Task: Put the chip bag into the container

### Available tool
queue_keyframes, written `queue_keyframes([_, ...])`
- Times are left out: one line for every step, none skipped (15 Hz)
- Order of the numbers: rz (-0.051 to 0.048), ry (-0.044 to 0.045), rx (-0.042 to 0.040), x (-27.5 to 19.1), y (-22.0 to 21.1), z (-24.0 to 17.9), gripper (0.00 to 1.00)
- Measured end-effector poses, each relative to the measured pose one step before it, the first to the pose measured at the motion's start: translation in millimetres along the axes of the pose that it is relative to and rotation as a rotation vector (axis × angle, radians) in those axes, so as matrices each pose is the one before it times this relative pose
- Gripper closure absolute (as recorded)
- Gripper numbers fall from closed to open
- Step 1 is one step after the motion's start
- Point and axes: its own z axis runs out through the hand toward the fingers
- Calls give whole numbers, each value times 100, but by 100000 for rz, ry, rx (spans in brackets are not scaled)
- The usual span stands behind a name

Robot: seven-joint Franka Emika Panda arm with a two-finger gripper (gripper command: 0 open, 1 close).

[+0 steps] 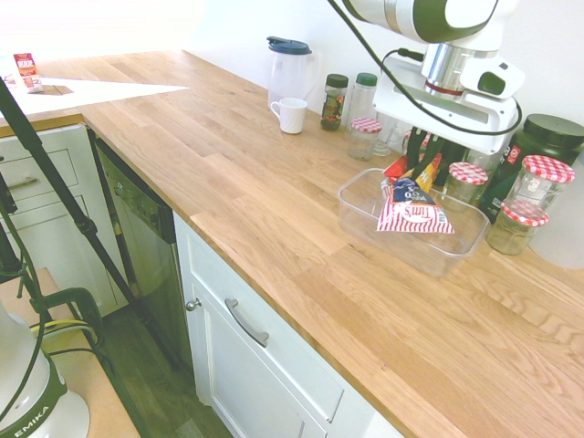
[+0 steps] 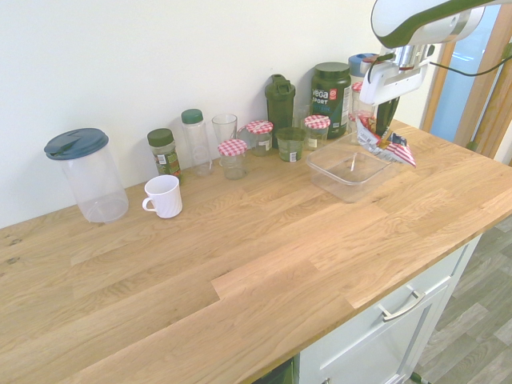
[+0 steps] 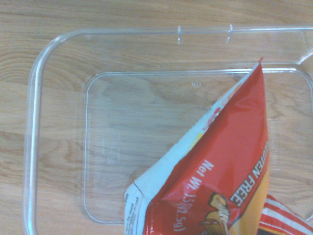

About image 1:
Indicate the white base cabinet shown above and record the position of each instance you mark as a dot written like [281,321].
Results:
[255,365]

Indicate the slim metal drawer pull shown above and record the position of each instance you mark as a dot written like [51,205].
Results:
[23,183]

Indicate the green clamp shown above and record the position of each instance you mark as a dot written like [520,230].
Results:
[68,296]

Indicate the glass jar red checkered lid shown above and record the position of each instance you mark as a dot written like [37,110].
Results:
[363,139]
[466,184]
[518,232]
[405,138]

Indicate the wooden robot stand board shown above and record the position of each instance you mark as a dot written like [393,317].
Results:
[91,392]

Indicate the round metal cabinet knob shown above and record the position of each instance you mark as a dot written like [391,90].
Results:
[193,304]

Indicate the clear pitcher with navy lid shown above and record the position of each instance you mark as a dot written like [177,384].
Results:
[289,73]

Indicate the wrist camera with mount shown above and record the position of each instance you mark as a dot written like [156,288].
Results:
[495,80]

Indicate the red striped BBQ chip bag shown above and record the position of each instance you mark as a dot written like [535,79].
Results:
[410,214]

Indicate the clear drinking glass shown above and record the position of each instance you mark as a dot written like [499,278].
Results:
[388,137]

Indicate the tall jar red checkered lid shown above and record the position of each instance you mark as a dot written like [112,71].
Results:
[545,182]

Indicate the white ribbed mug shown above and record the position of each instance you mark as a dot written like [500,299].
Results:
[292,116]

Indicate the stainless steel dishwasher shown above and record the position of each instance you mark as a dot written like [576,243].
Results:
[141,237]

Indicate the small red carton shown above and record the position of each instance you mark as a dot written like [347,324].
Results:
[27,68]

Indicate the spice jar with dark lid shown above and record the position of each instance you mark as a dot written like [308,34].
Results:
[334,105]

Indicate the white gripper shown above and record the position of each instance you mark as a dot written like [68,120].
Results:
[438,114]

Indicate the clear rectangular plastic container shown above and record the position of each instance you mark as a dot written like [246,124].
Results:
[360,214]

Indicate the white drawer cabinet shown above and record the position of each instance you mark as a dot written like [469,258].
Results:
[50,205]

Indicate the dark green Vega protein tub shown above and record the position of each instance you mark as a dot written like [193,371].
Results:
[547,137]

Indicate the clear bottle with green lid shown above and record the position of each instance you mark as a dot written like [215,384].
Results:
[362,96]

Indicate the black camera tripod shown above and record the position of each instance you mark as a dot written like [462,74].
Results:
[59,191]

